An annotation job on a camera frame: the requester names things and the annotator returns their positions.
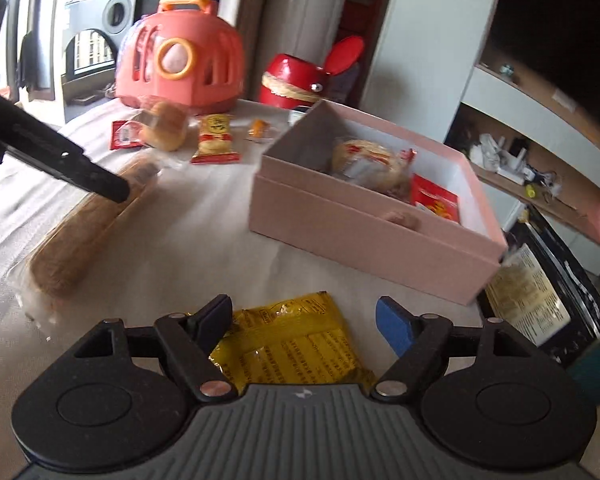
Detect red lidded container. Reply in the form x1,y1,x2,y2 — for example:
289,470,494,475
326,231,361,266
257,35,366,110

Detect red and yellow snack packet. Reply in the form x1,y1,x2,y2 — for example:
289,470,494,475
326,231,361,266
190,113,242,165

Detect long bread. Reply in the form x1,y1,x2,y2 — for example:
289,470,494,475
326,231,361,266
7,152,162,329

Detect black television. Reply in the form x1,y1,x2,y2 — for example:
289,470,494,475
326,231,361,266
491,0,600,111

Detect white shelf unit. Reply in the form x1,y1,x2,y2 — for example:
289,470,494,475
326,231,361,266
445,60,600,253

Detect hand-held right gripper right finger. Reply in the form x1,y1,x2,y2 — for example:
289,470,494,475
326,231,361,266
371,296,532,403

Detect pink cardboard box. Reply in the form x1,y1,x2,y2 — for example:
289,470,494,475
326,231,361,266
248,99,509,307

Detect white router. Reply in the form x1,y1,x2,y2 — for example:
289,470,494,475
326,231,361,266
497,135,529,184

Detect black bag with white label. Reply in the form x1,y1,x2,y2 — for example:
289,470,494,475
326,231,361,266
477,205,600,367

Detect brown bread bun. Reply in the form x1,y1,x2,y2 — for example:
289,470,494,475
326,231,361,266
140,101,189,153

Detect dark hanging cloth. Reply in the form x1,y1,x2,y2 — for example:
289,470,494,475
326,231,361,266
18,29,57,105

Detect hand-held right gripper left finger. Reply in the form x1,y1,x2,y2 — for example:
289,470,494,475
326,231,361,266
74,294,241,404

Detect white tablecloth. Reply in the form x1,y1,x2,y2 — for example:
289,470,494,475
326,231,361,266
0,96,487,480

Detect pink toy carrier basket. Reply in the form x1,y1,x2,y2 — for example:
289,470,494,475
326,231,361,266
115,0,245,115

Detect teal thermos bottle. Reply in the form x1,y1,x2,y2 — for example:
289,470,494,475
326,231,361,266
567,347,600,407

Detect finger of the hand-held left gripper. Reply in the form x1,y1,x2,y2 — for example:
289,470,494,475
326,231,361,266
0,85,132,205

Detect round cake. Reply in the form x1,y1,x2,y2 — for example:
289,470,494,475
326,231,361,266
330,137,417,204

